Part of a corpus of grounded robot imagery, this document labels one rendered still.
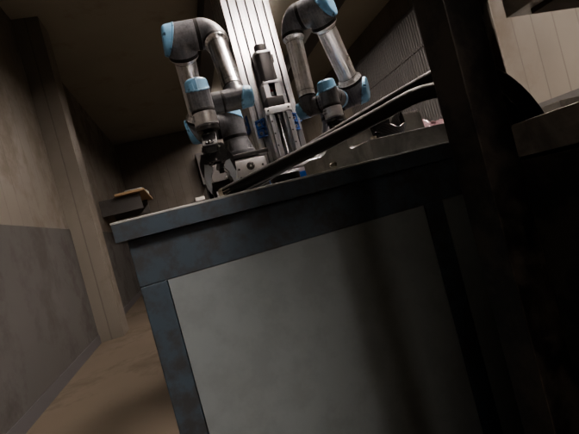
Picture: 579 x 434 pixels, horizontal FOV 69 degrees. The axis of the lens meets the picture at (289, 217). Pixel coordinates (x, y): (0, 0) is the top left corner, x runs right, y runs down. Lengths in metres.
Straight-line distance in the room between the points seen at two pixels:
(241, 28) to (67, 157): 2.61
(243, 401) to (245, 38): 1.83
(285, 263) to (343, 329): 0.19
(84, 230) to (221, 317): 3.59
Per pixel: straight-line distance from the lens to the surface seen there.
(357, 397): 0.98
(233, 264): 0.85
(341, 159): 1.25
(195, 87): 1.38
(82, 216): 4.39
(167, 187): 9.74
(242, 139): 1.94
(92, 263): 4.37
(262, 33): 2.36
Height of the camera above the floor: 0.74
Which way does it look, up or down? 1 degrees down
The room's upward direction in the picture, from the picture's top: 15 degrees counter-clockwise
